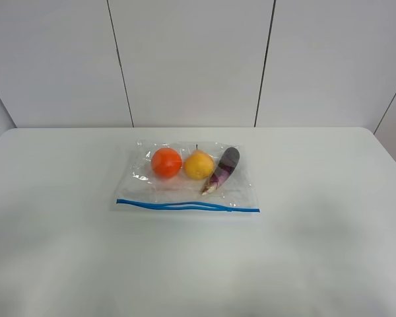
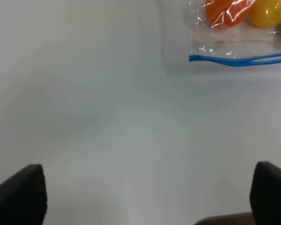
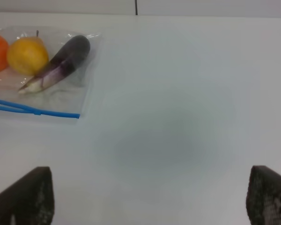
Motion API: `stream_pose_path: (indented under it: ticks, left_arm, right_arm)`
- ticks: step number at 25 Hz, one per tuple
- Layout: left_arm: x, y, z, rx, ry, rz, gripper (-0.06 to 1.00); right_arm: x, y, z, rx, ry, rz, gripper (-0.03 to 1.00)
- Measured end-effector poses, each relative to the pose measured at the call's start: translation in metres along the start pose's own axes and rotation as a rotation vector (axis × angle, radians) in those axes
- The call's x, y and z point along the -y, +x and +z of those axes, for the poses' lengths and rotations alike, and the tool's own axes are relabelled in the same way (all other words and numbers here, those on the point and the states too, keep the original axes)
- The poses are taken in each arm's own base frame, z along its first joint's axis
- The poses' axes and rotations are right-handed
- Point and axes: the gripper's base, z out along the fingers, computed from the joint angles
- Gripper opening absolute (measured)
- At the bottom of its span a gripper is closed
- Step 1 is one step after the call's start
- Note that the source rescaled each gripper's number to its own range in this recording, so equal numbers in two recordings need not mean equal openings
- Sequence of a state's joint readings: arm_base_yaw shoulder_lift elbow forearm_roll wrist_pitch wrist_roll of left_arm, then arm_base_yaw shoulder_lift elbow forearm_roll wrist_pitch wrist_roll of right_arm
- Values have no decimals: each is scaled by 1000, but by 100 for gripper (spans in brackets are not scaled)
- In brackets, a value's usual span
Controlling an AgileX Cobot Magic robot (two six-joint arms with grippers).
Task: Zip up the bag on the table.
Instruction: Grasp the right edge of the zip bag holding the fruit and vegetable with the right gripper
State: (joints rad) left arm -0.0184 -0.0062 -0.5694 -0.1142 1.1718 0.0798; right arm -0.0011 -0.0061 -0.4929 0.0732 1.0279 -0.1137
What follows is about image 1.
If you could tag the orange tomato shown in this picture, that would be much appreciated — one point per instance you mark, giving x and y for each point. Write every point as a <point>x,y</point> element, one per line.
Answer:
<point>166,163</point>

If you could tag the purple eggplant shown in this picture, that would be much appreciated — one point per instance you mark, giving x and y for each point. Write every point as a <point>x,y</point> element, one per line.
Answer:
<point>224,169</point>

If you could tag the clear zip bag blue seal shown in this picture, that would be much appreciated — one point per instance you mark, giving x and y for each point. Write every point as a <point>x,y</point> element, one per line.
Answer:
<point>140,187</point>

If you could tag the yellow pear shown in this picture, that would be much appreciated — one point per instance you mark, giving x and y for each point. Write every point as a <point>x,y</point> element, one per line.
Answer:
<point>198,165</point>

